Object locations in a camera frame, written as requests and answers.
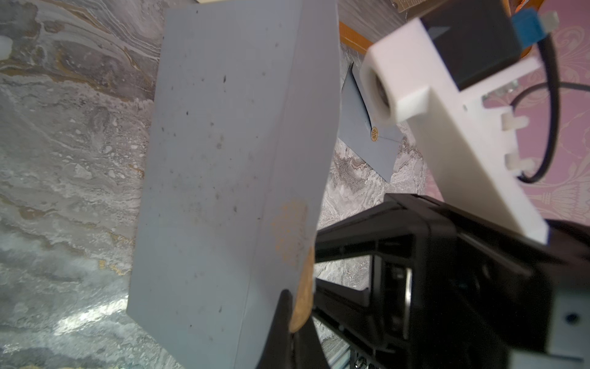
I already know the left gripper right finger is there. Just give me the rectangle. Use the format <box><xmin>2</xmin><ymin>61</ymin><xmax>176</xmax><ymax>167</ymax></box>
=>
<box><xmin>313</xmin><ymin>195</ymin><xmax>443</xmax><ymax>351</ymax></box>

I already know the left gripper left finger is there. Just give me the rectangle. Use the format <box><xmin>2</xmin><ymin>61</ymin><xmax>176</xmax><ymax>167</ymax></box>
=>
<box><xmin>257</xmin><ymin>289</ymin><xmax>330</xmax><ymax>369</ymax></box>

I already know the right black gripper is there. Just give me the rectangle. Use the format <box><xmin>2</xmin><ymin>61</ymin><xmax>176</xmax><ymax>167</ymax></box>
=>
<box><xmin>368</xmin><ymin>194</ymin><xmax>589</xmax><ymax>368</ymax></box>

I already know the grey envelope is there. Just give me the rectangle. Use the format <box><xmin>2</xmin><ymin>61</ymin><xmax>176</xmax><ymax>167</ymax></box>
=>
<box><xmin>338</xmin><ymin>63</ymin><xmax>404</xmax><ymax>182</ymax></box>

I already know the teal green envelope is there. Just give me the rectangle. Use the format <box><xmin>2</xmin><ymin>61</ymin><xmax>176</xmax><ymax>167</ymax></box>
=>
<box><xmin>127</xmin><ymin>1</ymin><xmax>340</xmax><ymax>368</ymax></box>

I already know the cream yellow envelope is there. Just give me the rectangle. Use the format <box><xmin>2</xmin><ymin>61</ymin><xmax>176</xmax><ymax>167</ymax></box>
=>
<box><xmin>196</xmin><ymin>0</ymin><xmax>224</xmax><ymax>4</ymax></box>

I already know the wooden three-tier shelf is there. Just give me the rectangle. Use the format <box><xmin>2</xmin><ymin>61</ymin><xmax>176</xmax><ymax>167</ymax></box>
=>
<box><xmin>338</xmin><ymin>1</ymin><xmax>555</xmax><ymax>62</ymax></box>

